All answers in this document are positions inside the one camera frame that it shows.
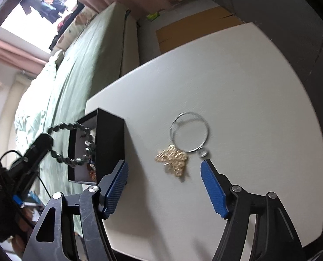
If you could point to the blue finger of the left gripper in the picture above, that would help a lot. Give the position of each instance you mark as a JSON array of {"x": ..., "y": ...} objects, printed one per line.
[{"x": 29, "y": 162}]

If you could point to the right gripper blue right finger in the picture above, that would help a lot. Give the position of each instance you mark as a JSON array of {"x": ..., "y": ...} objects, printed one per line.
[{"x": 218, "y": 187}]

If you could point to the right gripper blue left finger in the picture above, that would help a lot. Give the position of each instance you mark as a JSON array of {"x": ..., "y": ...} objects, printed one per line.
[{"x": 111, "y": 187}]

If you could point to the silver ring bangle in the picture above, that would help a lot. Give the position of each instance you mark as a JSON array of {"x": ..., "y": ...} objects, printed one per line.
[{"x": 189, "y": 132}]

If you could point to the gold butterfly pendant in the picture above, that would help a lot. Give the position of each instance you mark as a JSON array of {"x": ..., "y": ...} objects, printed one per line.
[{"x": 174, "y": 159}]

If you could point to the black jewelry box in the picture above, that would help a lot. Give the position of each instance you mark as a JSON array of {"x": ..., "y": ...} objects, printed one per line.
[{"x": 107, "y": 131}]

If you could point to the light green crumpled duvet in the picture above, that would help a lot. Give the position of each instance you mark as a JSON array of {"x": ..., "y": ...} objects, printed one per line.
[{"x": 32, "y": 109}]

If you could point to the cream bed headboard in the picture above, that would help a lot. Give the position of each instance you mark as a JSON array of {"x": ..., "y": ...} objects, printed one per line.
[{"x": 7, "y": 128}]

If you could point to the green bed blanket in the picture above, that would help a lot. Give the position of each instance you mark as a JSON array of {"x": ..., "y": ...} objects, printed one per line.
[{"x": 91, "y": 63}]

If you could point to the pink curtain left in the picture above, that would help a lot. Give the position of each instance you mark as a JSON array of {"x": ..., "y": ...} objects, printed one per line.
[{"x": 20, "y": 59}]

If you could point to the floral pillow at window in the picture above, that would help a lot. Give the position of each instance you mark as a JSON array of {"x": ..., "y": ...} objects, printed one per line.
[{"x": 70, "y": 31}]

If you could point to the hanging dark clothes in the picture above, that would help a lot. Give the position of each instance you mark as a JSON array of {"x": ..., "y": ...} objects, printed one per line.
[{"x": 45, "y": 20}]

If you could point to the brown cardboard floor sheet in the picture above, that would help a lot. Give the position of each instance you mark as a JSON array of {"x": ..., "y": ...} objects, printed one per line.
[{"x": 195, "y": 26}]

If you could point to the green object on floor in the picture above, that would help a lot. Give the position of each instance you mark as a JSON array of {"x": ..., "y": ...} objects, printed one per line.
[{"x": 152, "y": 16}]

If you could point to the dark grey wardrobe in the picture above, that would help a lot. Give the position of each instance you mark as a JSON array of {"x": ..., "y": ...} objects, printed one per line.
[{"x": 297, "y": 30}]

